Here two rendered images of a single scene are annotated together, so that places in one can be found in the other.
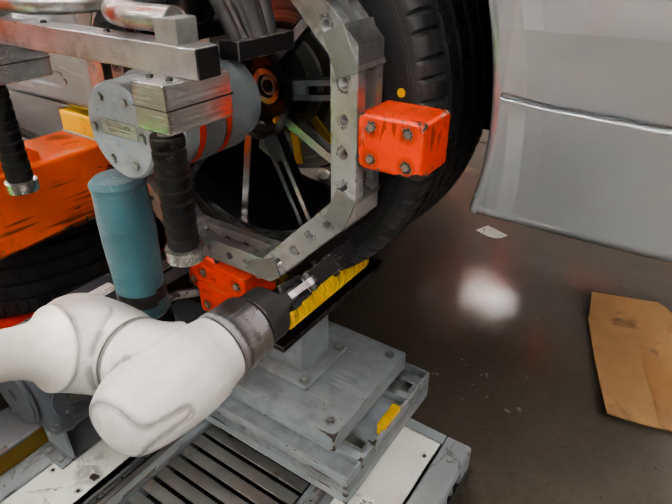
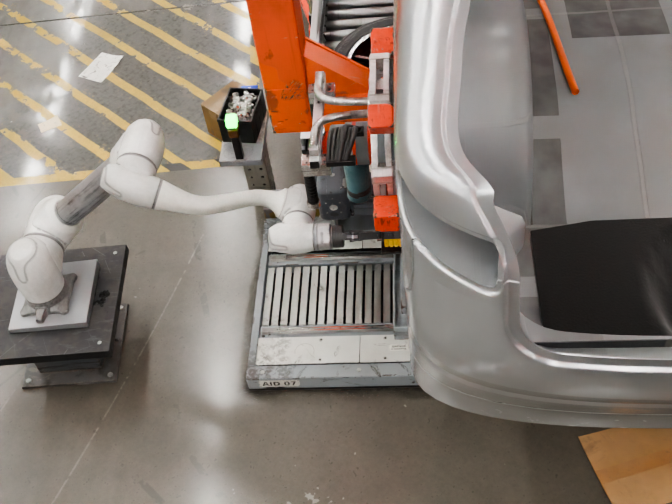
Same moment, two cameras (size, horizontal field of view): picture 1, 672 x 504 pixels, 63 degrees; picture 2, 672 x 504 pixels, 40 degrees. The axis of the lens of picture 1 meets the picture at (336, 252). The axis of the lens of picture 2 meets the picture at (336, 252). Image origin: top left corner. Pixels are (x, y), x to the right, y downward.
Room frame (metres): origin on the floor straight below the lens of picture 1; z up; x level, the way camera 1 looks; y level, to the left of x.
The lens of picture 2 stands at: (-0.30, -1.72, 2.90)
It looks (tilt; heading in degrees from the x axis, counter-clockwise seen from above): 49 degrees down; 65
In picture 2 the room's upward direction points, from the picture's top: 9 degrees counter-clockwise
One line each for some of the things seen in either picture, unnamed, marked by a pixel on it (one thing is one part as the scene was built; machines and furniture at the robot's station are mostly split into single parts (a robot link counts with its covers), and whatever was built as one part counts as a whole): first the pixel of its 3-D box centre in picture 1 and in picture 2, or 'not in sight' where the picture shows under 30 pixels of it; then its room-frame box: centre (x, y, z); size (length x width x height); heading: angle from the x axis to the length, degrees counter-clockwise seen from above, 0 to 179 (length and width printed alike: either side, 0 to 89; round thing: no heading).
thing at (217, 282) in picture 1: (252, 289); not in sight; (0.86, 0.16, 0.48); 0.16 x 0.12 x 0.17; 146
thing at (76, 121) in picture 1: (104, 118); not in sight; (1.23, 0.53, 0.71); 0.14 x 0.14 x 0.05; 56
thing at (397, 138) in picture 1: (402, 139); (386, 213); (0.66, -0.08, 0.85); 0.09 x 0.08 x 0.07; 56
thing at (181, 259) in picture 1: (176, 196); (311, 187); (0.54, 0.17, 0.83); 0.04 x 0.04 x 0.16
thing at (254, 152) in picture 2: not in sight; (246, 126); (0.67, 0.99, 0.44); 0.43 x 0.17 x 0.03; 56
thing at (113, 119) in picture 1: (180, 112); (362, 143); (0.77, 0.22, 0.85); 0.21 x 0.14 x 0.14; 146
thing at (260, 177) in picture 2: not in sight; (256, 161); (0.69, 1.02, 0.21); 0.10 x 0.10 x 0.42; 56
